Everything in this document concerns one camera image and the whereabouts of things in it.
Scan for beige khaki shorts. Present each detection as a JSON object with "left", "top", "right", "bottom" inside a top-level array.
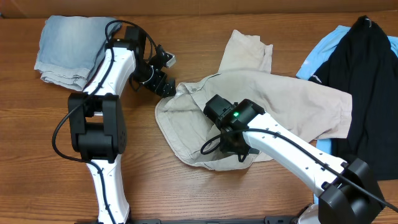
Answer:
[{"left": 155, "top": 30, "right": 353, "bottom": 171}]

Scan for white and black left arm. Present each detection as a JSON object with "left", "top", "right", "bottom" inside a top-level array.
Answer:
[{"left": 68, "top": 25, "right": 176, "bottom": 223}]

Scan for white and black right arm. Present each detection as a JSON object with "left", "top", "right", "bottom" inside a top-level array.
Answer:
[{"left": 200, "top": 95, "right": 386, "bottom": 223}]

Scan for folded light blue denim shorts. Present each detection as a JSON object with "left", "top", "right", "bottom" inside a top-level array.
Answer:
[{"left": 34, "top": 16, "right": 122, "bottom": 91}]

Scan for light blue t-shirt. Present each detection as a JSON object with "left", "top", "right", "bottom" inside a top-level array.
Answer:
[{"left": 295, "top": 25, "right": 398, "bottom": 205}]

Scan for black t-shirt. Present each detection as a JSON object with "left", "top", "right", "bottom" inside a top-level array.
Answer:
[{"left": 308, "top": 15, "right": 398, "bottom": 181}]

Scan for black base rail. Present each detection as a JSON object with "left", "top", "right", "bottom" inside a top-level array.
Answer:
[{"left": 128, "top": 215, "right": 298, "bottom": 224}]

